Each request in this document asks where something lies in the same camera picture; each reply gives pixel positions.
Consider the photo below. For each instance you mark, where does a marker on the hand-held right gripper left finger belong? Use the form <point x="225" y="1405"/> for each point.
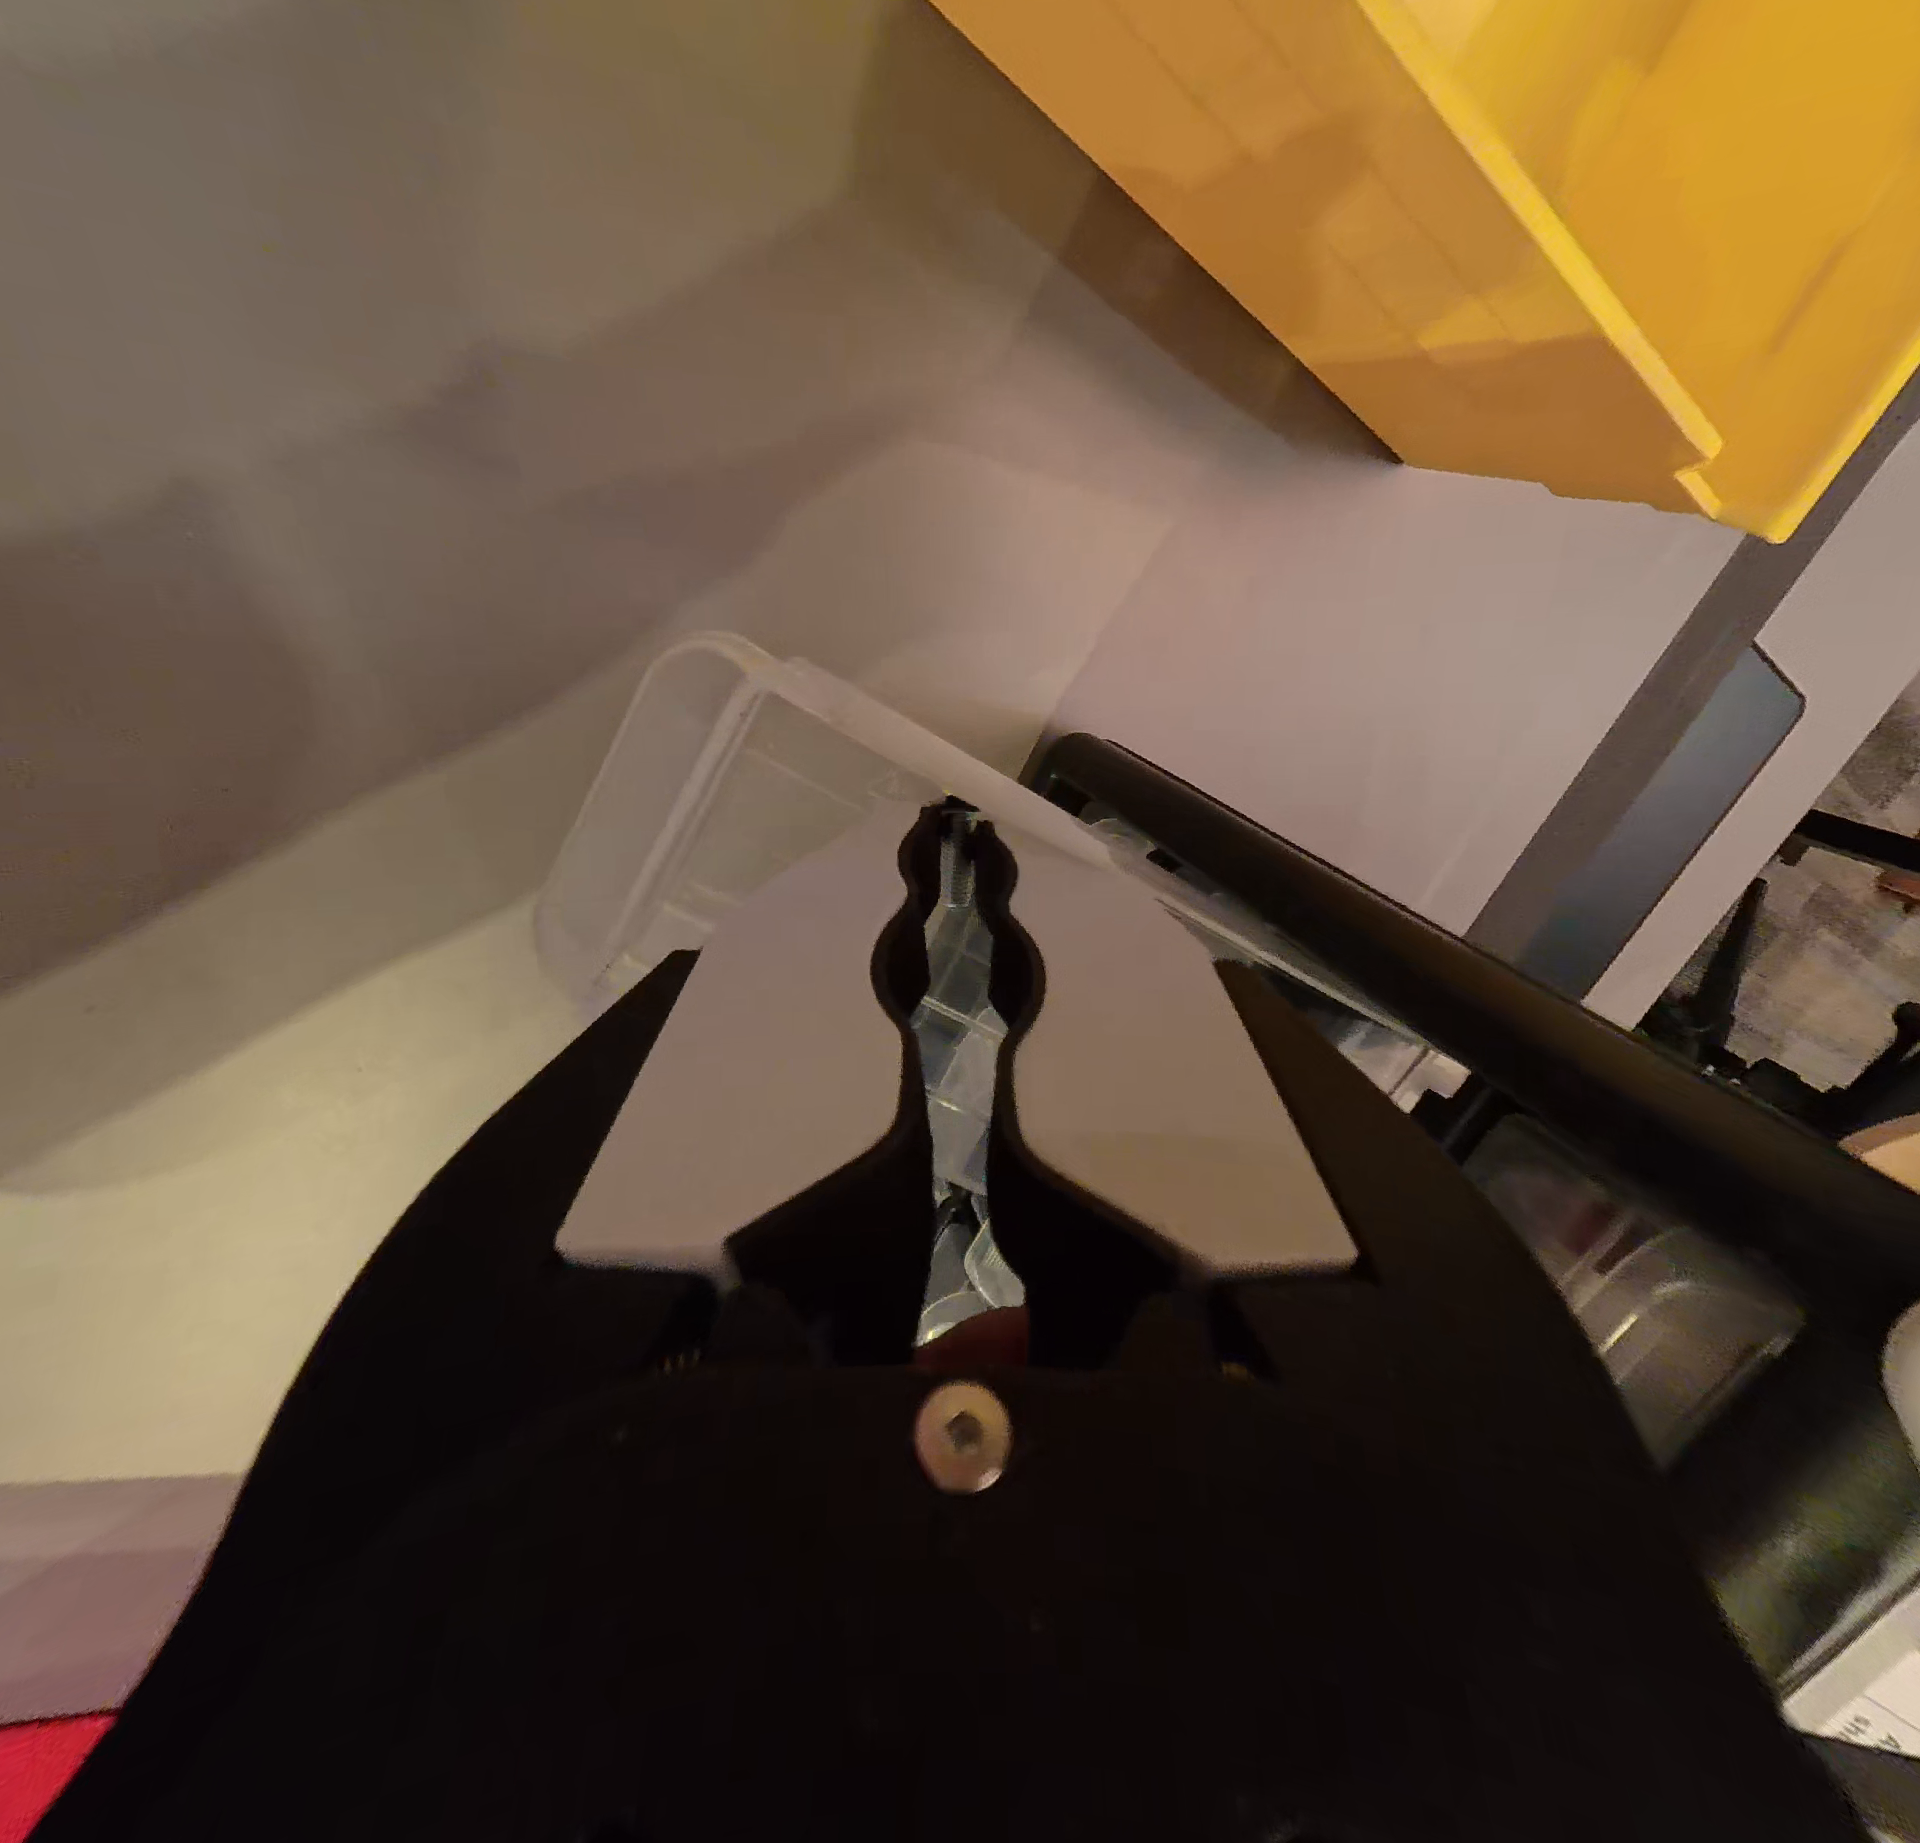
<point x="750" y="1063"/>

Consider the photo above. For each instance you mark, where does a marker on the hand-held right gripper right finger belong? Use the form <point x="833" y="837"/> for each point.
<point x="1173" y="1108"/>

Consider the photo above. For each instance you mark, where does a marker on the clear plastic drawer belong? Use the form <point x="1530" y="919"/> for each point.
<point x="704" y="807"/>

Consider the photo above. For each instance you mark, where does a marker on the small metal screw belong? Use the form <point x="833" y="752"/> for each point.
<point x="962" y="858"/>

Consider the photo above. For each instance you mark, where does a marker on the black drawer cabinet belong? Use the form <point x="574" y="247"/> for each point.
<point x="1500" y="1001"/>

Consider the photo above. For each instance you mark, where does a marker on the rows of clear cabinet drawers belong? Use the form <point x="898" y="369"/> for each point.
<point x="1636" y="1272"/>

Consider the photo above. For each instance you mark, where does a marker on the black office chair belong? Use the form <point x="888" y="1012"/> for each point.
<point x="1724" y="988"/>

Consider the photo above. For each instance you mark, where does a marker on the dark grey panel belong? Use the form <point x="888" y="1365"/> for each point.
<point x="1708" y="827"/>

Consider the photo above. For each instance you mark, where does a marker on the white printed label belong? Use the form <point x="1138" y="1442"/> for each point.
<point x="1858" y="1709"/>

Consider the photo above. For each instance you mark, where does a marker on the yellow plastic bin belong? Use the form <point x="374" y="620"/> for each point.
<point x="1424" y="148"/>

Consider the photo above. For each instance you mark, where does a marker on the red cloth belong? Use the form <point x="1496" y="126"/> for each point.
<point x="36" y="1796"/>

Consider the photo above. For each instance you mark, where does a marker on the grey metal post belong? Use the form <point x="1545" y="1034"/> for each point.
<point x="1693" y="701"/>

